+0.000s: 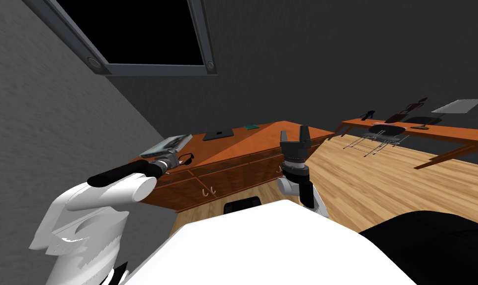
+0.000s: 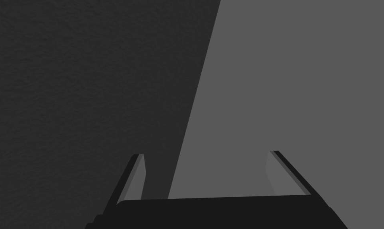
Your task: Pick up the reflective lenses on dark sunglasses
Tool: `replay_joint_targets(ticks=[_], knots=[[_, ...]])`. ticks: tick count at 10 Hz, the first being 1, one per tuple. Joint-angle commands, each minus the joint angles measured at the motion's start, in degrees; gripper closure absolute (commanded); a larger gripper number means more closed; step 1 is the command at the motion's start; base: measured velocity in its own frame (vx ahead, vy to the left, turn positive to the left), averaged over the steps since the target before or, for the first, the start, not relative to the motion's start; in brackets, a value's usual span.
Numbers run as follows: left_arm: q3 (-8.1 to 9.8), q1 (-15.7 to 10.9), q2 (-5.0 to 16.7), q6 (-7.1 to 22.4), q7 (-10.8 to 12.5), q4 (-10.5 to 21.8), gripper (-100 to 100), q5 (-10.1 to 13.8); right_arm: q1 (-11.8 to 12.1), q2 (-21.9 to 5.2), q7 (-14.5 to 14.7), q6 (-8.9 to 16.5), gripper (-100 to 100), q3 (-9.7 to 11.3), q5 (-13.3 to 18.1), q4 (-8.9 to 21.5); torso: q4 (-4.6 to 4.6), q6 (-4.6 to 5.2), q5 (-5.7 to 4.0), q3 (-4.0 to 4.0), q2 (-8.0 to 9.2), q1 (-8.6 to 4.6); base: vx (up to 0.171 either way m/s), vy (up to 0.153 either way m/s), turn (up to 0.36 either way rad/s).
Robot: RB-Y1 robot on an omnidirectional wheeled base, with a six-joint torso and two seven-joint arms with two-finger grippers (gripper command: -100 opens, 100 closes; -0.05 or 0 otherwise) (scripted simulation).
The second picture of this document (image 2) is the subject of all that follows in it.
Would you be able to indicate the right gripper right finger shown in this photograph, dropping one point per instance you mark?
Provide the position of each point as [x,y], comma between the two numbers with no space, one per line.
[282,178]

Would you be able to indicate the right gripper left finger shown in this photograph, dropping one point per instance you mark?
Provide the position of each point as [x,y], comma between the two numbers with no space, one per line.
[133,181]

